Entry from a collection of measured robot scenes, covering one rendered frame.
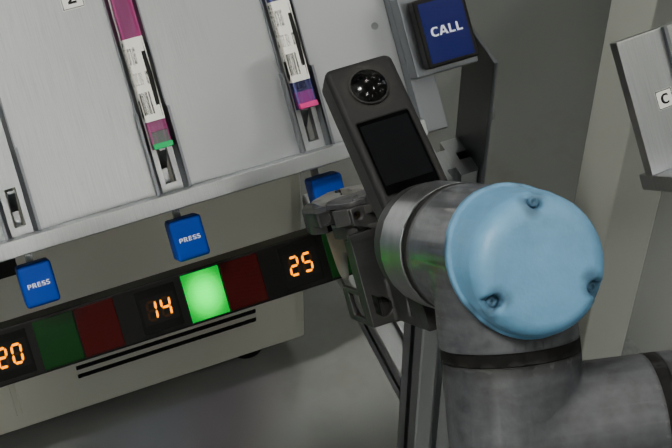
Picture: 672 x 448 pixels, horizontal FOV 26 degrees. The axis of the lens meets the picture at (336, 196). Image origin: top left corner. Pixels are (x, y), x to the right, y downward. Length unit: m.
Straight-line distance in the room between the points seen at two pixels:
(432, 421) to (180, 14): 0.57
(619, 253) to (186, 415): 0.58
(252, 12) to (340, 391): 0.83
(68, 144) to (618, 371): 0.44
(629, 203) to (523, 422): 0.73
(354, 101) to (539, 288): 0.23
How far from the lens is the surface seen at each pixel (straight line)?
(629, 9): 1.31
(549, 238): 0.73
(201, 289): 1.07
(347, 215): 0.92
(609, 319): 1.62
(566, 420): 0.77
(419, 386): 1.38
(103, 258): 1.55
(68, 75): 1.04
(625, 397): 0.78
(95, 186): 1.04
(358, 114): 0.91
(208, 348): 1.73
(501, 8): 2.31
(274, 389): 1.81
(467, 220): 0.74
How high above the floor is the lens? 1.49
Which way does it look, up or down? 48 degrees down
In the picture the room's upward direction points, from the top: straight up
